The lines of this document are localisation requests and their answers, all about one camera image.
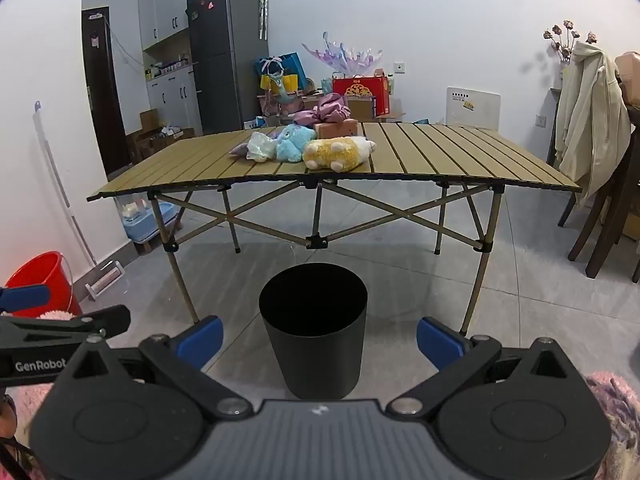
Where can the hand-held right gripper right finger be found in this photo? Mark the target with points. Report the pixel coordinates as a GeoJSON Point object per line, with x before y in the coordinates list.
{"type": "Point", "coordinates": [440, 342]}

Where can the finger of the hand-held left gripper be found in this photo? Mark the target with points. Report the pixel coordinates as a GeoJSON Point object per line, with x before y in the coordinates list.
{"type": "Point", "coordinates": [60, 324]}
{"type": "Point", "coordinates": [25, 297]}

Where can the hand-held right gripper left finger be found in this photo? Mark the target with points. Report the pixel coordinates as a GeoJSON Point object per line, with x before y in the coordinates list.
{"type": "Point", "coordinates": [200, 340]}

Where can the black trash bin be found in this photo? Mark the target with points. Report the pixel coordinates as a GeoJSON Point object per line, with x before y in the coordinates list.
{"type": "Point", "coordinates": [312, 355]}

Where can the blue plush toy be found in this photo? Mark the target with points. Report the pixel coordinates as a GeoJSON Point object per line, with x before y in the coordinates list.
{"type": "Point", "coordinates": [292, 142]}

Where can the brown box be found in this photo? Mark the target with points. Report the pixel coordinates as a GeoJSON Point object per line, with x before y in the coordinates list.
{"type": "Point", "coordinates": [337, 129]}

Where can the pink satin cloth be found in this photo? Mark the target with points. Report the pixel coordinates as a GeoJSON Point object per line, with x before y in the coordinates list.
{"type": "Point", "coordinates": [325, 107]}

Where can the red bucket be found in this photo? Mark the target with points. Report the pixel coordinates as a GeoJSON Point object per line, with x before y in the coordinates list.
{"type": "Point", "coordinates": [40, 282]}

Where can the white mop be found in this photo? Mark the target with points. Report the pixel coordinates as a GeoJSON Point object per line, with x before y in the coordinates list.
{"type": "Point", "coordinates": [62, 185]}

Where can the blue litter box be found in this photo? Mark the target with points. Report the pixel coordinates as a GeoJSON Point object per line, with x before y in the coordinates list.
{"type": "Point", "coordinates": [142, 227]}

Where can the tan folding table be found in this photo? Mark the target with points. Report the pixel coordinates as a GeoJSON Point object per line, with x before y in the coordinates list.
{"type": "Point", "coordinates": [440, 155]}

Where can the person's pink fuzzy clothing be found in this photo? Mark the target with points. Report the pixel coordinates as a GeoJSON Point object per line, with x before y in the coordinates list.
{"type": "Point", "coordinates": [617, 420]}

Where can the purple knit cloth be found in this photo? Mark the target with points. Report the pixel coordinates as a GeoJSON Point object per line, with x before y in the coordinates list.
{"type": "Point", "coordinates": [239, 150]}

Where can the open cardboard box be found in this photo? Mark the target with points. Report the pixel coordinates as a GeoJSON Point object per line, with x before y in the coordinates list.
{"type": "Point", "coordinates": [150, 140]}

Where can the white crinkled plastic pack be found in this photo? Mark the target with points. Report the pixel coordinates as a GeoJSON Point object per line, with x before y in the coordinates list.
{"type": "Point", "coordinates": [261, 146]}

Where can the dark wooden chair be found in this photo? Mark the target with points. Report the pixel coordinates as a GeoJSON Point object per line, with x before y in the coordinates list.
{"type": "Point", "coordinates": [615, 220]}

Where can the yellow plush toy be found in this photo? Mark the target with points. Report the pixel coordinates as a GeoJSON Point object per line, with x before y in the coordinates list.
{"type": "Point", "coordinates": [335, 152]}

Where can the dark brown door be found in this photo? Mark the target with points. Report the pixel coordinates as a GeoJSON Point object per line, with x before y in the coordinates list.
{"type": "Point", "coordinates": [102, 90]}

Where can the white base cabinets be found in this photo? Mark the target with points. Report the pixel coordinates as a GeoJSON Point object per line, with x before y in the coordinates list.
{"type": "Point", "coordinates": [172, 102]}

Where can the red gift box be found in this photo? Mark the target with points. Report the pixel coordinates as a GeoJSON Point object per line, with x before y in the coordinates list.
{"type": "Point", "coordinates": [362, 92]}

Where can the yellow gift bag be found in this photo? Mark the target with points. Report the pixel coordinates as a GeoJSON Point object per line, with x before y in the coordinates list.
{"type": "Point", "coordinates": [267, 85]}

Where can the beige hoodie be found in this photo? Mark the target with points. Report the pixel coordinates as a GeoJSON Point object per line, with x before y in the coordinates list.
{"type": "Point", "coordinates": [592, 110]}

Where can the grey refrigerator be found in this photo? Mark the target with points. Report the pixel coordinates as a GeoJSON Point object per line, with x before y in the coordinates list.
{"type": "Point", "coordinates": [225, 60]}

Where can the blue gift bag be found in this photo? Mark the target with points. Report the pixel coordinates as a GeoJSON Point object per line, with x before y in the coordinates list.
{"type": "Point", "coordinates": [290, 70]}

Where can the iridescent paper decoration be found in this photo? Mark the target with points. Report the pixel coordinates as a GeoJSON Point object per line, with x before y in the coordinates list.
{"type": "Point", "coordinates": [345, 57]}

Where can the dried flowers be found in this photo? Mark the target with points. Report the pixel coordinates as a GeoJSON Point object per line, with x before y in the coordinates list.
{"type": "Point", "coordinates": [565, 42]}

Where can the white wall cabinets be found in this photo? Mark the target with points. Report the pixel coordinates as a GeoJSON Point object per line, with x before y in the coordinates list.
{"type": "Point", "coordinates": [162, 5]}

